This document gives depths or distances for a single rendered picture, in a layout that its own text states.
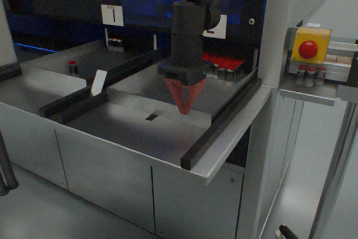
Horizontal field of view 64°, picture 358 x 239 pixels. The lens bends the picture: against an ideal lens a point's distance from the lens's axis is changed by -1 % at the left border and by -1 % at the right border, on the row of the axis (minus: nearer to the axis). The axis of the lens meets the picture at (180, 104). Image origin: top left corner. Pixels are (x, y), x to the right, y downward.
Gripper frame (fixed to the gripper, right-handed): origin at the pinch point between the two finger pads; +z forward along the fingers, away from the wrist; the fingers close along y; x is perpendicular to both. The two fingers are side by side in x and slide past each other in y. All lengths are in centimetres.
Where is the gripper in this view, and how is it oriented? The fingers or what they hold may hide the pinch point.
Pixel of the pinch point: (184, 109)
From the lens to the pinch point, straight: 56.4
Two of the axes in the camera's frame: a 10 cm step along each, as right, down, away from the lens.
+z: -0.3, 9.3, 3.6
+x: -8.8, -1.9, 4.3
